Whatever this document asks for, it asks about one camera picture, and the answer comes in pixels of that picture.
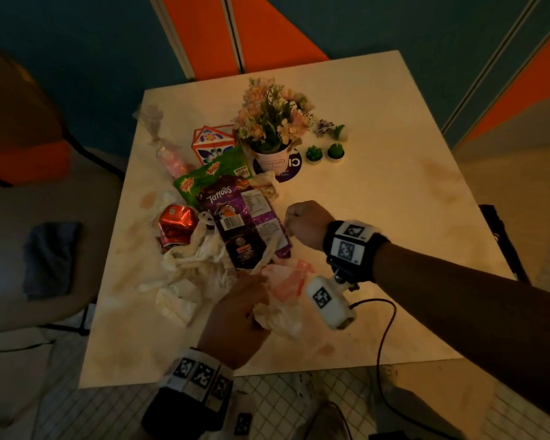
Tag person's left hand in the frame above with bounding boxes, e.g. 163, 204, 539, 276
197, 272, 271, 369

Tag person's right hand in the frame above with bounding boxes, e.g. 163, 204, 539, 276
284, 200, 336, 252

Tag person's right forearm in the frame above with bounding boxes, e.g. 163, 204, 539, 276
372, 243, 550, 429

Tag pink plastic wrapper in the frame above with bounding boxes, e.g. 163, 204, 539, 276
259, 258, 315, 304

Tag purple snack packet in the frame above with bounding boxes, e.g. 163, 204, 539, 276
196, 174, 292, 271

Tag small crumpled paper scrap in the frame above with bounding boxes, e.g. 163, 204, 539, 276
251, 171, 281, 200

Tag round purple coaster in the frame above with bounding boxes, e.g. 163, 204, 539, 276
252, 148, 303, 184

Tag crumpled white tissue pile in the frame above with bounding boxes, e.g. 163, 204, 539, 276
137, 219, 240, 327

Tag crushed red can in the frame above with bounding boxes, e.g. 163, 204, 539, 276
157, 203, 200, 251

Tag green snack packet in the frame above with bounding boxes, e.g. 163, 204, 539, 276
174, 148, 255, 210

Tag artificial flowers in white pot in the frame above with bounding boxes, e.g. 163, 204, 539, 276
233, 77, 315, 175

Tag white orange patterned carton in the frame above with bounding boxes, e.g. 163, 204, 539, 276
191, 124, 240, 166

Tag clear plastic bag pink sweets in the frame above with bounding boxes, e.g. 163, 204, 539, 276
134, 102, 194, 180

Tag person's leg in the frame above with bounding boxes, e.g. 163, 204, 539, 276
295, 371, 379, 440

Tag dark blue cloth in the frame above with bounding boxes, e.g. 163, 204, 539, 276
22, 221, 82, 301

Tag grey chair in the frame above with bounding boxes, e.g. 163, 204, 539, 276
0, 47, 125, 336

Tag black wrist strap with markers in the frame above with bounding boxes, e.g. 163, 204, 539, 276
323, 219, 391, 285
141, 346, 235, 440

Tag black cable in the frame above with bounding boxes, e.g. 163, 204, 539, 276
348, 298, 459, 440

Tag black chair frame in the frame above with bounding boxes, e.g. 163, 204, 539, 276
478, 204, 531, 285

